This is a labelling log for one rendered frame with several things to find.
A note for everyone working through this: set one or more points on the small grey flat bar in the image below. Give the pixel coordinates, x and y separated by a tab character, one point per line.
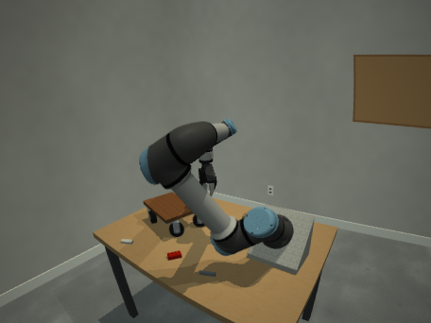
207	273

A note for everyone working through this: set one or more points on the red toy brick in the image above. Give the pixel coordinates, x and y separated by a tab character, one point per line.
174	255

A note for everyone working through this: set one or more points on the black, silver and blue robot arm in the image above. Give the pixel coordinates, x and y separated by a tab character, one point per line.
166	162

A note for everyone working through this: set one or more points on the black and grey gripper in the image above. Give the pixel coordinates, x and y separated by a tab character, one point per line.
202	179

